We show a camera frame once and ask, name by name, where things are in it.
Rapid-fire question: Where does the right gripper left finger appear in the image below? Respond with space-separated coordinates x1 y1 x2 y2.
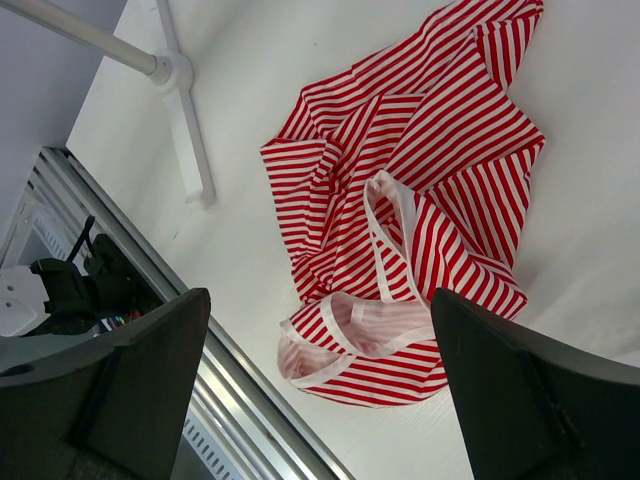
1 288 211 479

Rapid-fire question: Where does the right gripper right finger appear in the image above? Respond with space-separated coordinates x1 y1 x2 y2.
431 289 639 479

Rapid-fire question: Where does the white metal clothes rack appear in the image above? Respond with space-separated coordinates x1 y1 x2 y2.
1 1 215 208

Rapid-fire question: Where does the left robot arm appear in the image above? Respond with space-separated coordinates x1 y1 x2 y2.
1 215 161 338

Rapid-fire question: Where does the red striped tank top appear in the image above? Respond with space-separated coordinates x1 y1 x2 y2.
261 1 545 408

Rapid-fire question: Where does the aluminium mounting rail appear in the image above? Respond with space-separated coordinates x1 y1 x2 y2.
0 145 356 480

